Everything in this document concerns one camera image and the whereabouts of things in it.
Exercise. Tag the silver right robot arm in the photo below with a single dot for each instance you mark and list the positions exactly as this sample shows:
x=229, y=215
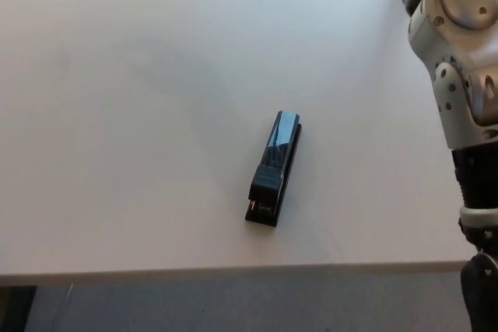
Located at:
x=463, y=56

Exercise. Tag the dark object under desk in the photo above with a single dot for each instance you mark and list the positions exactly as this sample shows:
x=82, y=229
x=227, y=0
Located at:
x=17, y=308

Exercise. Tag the black glossy desk stapler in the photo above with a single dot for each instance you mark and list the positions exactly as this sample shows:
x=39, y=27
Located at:
x=272, y=180

